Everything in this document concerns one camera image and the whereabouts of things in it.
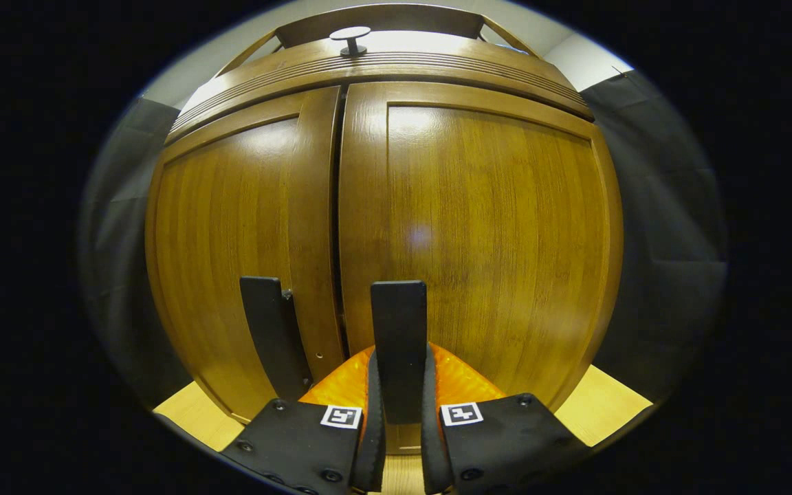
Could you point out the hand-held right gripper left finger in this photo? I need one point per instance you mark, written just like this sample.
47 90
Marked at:
370 447

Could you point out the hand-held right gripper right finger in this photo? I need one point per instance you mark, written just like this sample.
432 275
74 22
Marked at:
434 454

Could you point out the wooden shoe cabinet door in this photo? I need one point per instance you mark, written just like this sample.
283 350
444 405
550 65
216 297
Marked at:
231 240
506 240

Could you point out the wooden double-door shoe cabinet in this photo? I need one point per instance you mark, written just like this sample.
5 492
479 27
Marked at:
382 17

